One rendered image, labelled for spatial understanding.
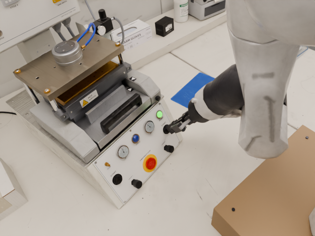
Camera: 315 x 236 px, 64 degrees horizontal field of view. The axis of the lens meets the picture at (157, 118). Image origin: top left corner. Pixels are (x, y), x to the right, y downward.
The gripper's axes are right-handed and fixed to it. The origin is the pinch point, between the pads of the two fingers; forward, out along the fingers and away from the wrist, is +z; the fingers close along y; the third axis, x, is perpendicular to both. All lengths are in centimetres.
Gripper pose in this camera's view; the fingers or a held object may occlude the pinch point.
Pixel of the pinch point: (174, 127)
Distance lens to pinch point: 83.0
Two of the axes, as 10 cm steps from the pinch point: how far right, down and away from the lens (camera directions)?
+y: -6.3, 6.2, -4.7
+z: -3.6, 3.1, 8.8
